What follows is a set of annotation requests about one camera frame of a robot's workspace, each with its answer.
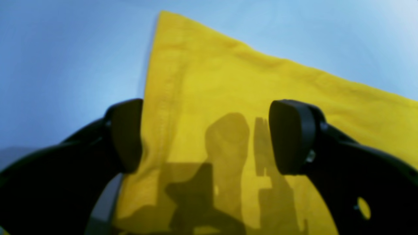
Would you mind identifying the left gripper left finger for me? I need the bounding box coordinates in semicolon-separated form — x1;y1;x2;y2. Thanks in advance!
0;99;143;235

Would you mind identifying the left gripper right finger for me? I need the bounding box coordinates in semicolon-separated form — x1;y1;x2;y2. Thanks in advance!
268;100;418;235

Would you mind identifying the yellow T-shirt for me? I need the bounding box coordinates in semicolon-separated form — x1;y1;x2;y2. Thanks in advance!
112;11;418;235

